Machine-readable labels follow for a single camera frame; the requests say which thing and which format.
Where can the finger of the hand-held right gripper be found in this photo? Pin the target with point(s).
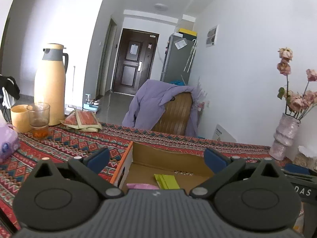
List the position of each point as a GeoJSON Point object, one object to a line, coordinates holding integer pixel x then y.
{"type": "Point", "coordinates": [296, 168]}

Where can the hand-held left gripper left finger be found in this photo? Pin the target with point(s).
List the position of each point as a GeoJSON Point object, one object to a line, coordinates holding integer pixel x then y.
{"type": "Point", "coordinates": [99, 159]}

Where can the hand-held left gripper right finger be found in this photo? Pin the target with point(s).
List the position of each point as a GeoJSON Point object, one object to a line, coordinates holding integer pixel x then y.
{"type": "Point", "coordinates": [215, 159]}

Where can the pink snack packet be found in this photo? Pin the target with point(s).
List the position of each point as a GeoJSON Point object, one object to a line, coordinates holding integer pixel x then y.
{"type": "Point", "coordinates": [140, 186]}

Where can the red cardboard box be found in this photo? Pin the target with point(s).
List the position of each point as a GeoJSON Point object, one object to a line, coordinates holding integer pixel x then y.
{"type": "Point", "coordinates": [161, 158]}

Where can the clear jar with white lid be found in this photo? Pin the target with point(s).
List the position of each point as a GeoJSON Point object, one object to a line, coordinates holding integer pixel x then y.
{"type": "Point", "coordinates": [307, 155]}

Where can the white cardboard sheet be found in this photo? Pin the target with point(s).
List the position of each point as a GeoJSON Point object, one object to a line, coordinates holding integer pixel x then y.
{"type": "Point", "coordinates": [223, 135]}

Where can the pink ribbed vase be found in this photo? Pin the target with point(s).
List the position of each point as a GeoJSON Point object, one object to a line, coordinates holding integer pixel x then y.
{"type": "Point", "coordinates": [284, 136]}

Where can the red patterned paper stack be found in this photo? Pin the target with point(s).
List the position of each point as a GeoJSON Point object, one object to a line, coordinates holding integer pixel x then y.
{"type": "Point", "coordinates": [83, 121]}

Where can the light blue plastic stand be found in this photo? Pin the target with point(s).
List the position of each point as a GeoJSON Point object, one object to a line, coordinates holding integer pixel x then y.
{"type": "Point", "coordinates": [88, 104]}

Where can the wooden chair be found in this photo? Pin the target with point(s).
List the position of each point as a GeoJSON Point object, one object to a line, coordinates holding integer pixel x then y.
{"type": "Point", "coordinates": [177, 115]}

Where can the dried pink roses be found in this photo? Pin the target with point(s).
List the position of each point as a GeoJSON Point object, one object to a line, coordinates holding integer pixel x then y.
{"type": "Point", "coordinates": [296, 101]}

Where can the glass cup with tea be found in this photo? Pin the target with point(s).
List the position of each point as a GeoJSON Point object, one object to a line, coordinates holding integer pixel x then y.
{"type": "Point", "coordinates": [38, 122]}

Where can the purple jacket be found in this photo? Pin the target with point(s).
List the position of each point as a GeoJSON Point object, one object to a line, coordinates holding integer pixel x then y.
{"type": "Point", "coordinates": [148, 101]}

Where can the yellow thermos jug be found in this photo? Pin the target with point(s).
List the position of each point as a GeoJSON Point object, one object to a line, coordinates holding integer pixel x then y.
{"type": "Point", "coordinates": [49, 91]}

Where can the yellow mug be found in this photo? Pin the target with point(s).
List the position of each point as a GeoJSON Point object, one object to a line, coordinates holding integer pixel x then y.
{"type": "Point", "coordinates": [20, 119]}

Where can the dark brown entrance door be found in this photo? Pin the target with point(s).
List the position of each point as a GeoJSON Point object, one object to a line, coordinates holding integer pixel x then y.
{"type": "Point", "coordinates": [131, 74]}

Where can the purple tissue pack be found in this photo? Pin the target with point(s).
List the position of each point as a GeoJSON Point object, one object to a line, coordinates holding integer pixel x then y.
{"type": "Point", "coordinates": [7, 145]}

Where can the white interior door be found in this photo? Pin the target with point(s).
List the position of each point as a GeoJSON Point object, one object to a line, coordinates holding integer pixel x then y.
{"type": "Point", "coordinates": [107, 59]}

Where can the grey refrigerator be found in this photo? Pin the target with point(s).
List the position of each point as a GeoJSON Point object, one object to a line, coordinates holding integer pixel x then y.
{"type": "Point", "coordinates": [175, 64]}

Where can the white folded umbrella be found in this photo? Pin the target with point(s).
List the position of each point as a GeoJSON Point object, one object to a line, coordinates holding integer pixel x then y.
{"type": "Point", "coordinates": [190, 54]}

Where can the white paper on door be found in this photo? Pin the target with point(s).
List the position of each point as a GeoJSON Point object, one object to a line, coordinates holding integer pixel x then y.
{"type": "Point", "coordinates": [133, 49]}

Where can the black garment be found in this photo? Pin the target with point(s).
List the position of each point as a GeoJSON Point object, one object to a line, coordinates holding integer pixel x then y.
{"type": "Point", "coordinates": [10, 84]}

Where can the paper sheet on refrigerator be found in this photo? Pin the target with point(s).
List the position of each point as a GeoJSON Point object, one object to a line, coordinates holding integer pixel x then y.
{"type": "Point", "coordinates": [180, 44]}

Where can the yellow and black box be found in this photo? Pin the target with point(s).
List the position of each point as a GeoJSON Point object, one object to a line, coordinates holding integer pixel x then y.
{"type": "Point", "coordinates": [188, 31]}

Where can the beige cardboard box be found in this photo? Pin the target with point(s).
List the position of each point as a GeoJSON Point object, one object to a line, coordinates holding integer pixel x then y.
{"type": "Point", "coordinates": [188, 21]}

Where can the round ceiling light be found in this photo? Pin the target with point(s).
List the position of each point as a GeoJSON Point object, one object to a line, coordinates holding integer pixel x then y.
{"type": "Point", "coordinates": [160, 6]}

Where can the white wall panel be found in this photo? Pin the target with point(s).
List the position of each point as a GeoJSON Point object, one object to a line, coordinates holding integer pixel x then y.
{"type": "Point", "coordinates": [212, 36]}

